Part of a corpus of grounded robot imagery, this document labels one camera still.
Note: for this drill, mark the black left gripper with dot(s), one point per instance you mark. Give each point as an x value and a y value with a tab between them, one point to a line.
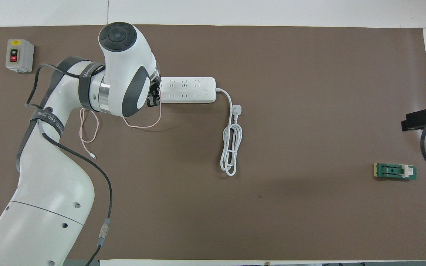
155	87

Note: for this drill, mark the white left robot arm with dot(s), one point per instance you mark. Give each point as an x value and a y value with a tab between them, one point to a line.
50	184

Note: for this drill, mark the white power strip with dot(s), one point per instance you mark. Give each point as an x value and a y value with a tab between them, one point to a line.
190	89

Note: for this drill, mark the brown paper mat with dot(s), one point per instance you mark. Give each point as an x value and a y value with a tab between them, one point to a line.
235	214

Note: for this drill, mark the grey push button switch box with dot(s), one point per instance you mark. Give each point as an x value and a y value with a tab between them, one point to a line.
19	55

